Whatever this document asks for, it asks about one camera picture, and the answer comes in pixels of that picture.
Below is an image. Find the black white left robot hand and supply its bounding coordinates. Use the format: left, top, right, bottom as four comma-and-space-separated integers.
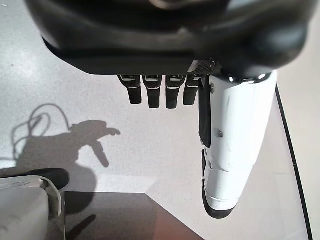
24, 0, 313, 220

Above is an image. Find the grey cabinet with dark edge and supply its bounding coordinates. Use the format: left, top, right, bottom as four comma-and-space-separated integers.
274, 72, 320, 240

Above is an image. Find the silver left robot leg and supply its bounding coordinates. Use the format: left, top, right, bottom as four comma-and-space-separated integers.
0, 167, 70, 240

